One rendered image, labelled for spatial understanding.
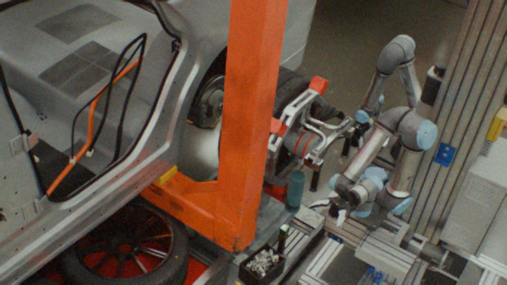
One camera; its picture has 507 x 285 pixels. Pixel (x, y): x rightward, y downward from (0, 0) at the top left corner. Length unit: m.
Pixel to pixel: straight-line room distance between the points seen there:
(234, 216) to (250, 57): 0.91
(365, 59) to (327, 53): 0.35
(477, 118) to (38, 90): 2.25
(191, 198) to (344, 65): 2.79
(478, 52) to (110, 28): 2.17
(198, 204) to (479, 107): 1.43
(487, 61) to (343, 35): 3.53
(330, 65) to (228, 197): 2.85
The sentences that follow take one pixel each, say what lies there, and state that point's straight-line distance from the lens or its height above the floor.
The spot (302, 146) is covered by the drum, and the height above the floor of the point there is 0.89.
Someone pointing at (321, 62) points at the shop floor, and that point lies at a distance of 5.63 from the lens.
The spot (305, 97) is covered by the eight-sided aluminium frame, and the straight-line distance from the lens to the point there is 3.29.
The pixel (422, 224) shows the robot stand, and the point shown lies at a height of 0.76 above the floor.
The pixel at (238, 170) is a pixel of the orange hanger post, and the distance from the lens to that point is 2.81.
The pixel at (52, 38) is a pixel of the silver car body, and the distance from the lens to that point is 3.81.
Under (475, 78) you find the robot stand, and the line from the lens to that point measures 2.74.
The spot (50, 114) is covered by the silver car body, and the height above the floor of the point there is 0.83.
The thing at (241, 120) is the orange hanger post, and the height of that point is 1.39.
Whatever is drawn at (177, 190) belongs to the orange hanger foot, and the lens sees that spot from 3.29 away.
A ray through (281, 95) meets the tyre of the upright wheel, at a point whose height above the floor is 1.17.
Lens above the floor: 3.03
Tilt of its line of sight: 41 degrees down
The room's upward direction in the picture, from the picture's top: 7 degrees clockwise
